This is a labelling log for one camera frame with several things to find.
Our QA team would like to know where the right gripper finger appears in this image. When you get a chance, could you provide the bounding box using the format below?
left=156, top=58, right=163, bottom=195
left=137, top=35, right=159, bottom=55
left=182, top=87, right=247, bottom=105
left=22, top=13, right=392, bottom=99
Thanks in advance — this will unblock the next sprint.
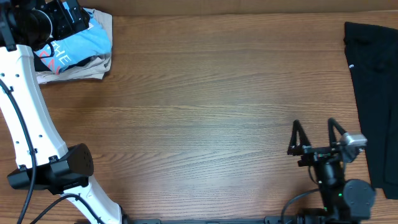
left=287, top=119, right=312, bottom=156
left=328, top=118, right=346, bottom=147

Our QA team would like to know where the folded beige garment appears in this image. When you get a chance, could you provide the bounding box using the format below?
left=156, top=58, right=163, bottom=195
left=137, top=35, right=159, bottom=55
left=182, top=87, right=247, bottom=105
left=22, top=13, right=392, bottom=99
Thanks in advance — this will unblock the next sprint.
left=35, top=8, right=113, bottom=85

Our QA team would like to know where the black t-shirt at right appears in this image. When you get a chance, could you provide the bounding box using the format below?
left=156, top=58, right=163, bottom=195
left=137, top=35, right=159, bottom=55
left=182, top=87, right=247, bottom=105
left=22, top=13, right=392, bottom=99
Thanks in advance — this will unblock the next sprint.
left=344, top=22, right=397, bottom=200

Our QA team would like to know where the light blue printed t-shirt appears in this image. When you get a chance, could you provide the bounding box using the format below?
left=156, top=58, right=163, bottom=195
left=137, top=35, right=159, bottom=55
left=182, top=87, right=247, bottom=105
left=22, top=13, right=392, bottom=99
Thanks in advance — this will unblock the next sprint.
left=34, top=7, right=113, bottom=75

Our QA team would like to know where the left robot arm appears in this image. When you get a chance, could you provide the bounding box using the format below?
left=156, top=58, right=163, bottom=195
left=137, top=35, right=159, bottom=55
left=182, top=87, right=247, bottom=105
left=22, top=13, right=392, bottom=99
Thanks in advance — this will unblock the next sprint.
left=1, top=1, right=130, bottom=223

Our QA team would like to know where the folded black shirt on stack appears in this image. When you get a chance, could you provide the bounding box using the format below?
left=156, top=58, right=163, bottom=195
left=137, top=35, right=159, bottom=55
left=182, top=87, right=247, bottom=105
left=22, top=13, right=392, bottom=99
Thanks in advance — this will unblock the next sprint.
left=34, top=54, right=91, bottom=72

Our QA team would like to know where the cardboard wall panel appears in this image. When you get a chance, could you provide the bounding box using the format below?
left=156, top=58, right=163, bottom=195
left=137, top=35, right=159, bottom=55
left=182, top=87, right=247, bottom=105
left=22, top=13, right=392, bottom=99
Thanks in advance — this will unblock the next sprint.
left=79, top=0, right=397, bottom=16

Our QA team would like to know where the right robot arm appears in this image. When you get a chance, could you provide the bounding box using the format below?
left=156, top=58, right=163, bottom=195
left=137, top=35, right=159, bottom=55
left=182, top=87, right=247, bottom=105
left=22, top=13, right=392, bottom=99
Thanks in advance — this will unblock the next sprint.
left=280, top=118, right=376, bottom=223

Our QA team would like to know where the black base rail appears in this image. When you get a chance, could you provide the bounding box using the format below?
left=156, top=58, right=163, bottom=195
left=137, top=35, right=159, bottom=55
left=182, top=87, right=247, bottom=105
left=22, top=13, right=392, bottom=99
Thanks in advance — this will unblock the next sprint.
left=122, top=215, right=348, bottom=224

